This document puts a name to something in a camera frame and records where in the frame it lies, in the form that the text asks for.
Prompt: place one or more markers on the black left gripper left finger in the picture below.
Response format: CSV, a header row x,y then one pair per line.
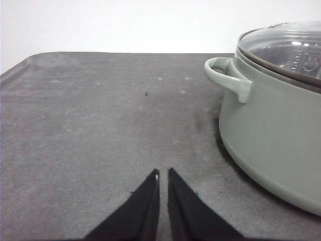
x,y
136,219

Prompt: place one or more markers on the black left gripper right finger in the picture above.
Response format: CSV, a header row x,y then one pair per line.
x,y
191,218

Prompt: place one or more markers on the glass steamer lid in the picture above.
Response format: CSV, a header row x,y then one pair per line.
x,y
293,48

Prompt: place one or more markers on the green electric steamer pot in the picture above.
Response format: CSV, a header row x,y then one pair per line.
x,y
271,130

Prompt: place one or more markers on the grey table mat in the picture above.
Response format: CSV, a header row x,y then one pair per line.
x,y
80,132

